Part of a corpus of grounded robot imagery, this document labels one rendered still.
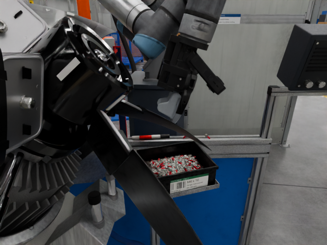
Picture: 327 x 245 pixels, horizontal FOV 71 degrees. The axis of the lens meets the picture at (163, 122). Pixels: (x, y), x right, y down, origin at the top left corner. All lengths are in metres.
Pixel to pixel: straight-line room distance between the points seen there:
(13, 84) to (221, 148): 0.76
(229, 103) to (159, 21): 1.93
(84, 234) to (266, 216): 1.61
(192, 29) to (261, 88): 2.04
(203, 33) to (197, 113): 1.92
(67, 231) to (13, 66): 0.27
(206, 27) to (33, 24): 0.31
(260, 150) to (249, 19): 1.60
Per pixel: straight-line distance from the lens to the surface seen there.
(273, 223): 1.87
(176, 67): 0.50
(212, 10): 0.51
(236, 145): 0.91
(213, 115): 2.44
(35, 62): 0.27
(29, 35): 0.34
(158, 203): 0.28
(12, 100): 0.25
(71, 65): 0.27
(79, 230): 0.41
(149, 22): 0.59
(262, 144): 0.95
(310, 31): 0.85
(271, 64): 2.48
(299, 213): 2.02
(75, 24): 0.32
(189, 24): 0.51
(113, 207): 0.49
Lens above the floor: 1.26
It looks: 24 degrees down
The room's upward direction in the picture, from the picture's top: straight up
